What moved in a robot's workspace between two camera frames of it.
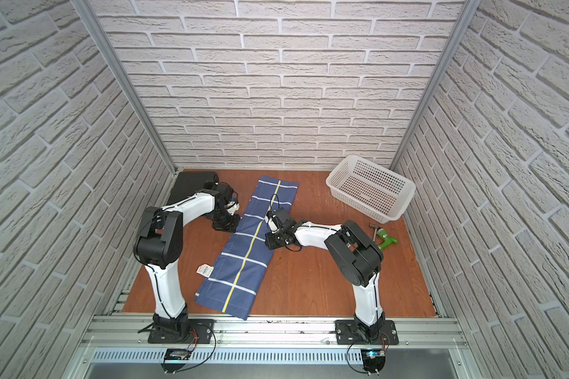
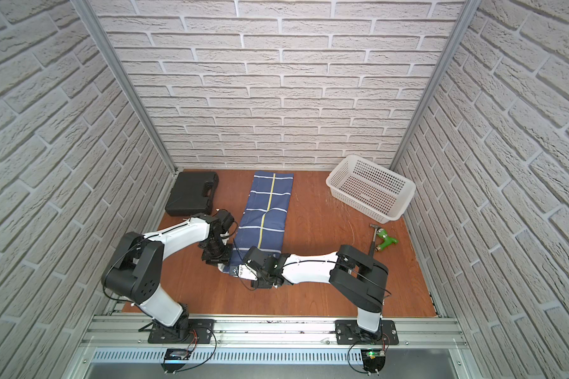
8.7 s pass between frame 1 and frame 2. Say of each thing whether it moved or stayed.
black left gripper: moved
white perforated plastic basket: stayed
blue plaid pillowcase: moved
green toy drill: stayed
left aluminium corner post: stayed
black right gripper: moved
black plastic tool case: stayed
